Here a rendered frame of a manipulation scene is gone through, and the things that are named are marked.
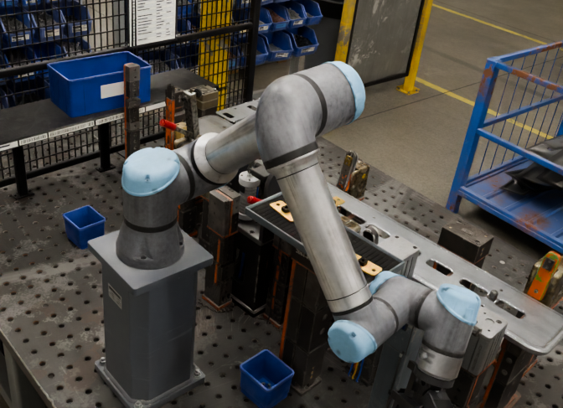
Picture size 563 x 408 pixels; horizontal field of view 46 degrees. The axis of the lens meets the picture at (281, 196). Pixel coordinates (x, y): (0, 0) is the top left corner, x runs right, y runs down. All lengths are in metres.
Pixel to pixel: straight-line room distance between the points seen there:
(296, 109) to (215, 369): 0.92
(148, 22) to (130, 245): 1.27
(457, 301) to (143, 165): 0.67
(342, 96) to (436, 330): 0.43
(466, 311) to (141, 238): 0.68
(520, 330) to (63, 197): 1.60
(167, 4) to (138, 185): 1.31
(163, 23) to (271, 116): 1.56
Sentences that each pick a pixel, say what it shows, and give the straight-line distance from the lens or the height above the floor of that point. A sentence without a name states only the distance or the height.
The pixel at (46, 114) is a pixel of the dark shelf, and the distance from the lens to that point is 2.31.
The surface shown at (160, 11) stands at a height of 1.27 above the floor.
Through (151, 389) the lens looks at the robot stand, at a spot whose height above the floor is 0.76.
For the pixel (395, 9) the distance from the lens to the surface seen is 5.18.
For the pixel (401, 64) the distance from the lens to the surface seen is 5.48.
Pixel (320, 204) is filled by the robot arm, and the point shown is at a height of 1.44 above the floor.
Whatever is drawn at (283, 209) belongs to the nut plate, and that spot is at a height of 1.17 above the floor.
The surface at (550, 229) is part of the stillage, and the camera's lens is 3.85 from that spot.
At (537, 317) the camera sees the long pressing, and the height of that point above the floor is 1.00.
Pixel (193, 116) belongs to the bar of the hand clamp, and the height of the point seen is 1.14.
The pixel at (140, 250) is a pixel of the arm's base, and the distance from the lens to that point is 1.46.
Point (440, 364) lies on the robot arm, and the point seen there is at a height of 1.21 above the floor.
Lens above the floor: 2.01
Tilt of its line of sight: 31 degrees down
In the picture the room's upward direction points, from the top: 7 degrees clockwise
